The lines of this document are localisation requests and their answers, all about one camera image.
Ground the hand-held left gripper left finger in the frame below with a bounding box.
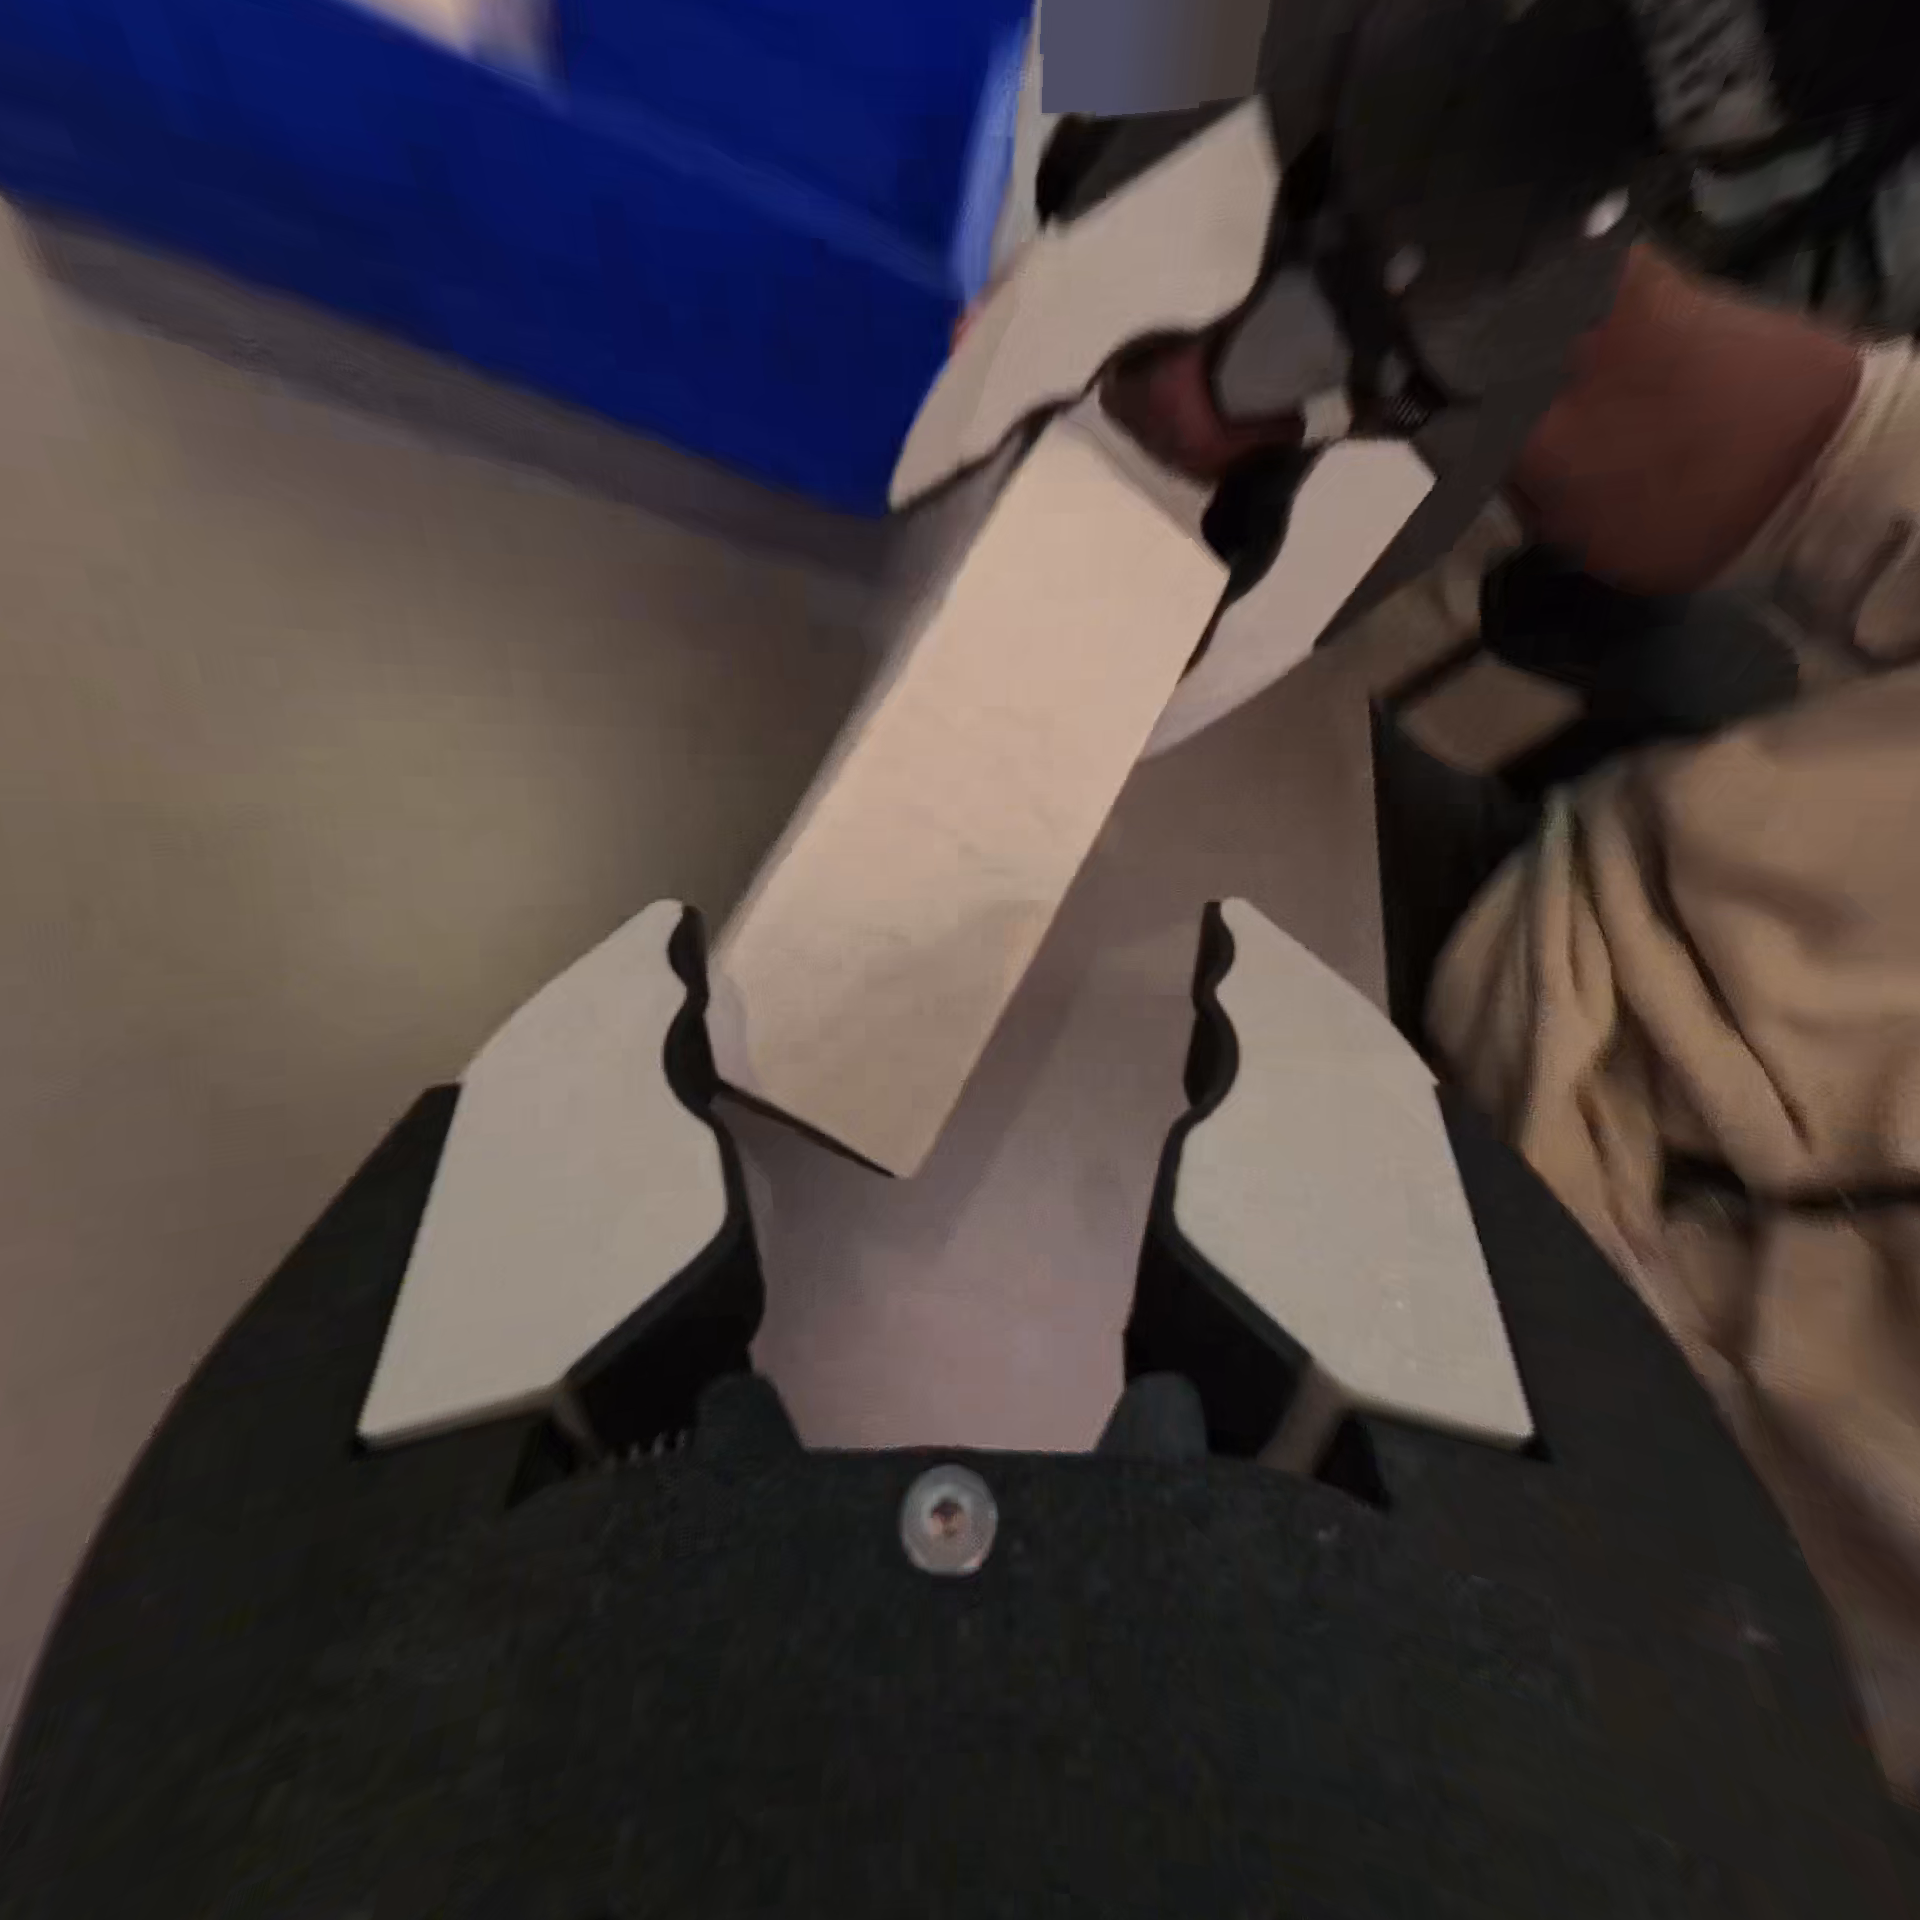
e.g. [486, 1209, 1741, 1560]
[358, 897, 771, 1462]

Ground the blue plastic storage bin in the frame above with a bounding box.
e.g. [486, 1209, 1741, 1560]
[0, 0, 1041, 518]

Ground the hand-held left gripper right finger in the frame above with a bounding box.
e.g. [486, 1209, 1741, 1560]
[1120, 897, 1544, 1474]

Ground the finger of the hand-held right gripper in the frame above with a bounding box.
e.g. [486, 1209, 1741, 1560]
[890, 106, 1296, 514]
[1154, 439, 1442, 754]

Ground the person's right hand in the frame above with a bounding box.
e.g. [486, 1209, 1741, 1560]
[1513, 246, 1864, 591]

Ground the white cardboard mailer box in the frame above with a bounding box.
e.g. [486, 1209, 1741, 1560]
[706, 402, 1235, 1179]

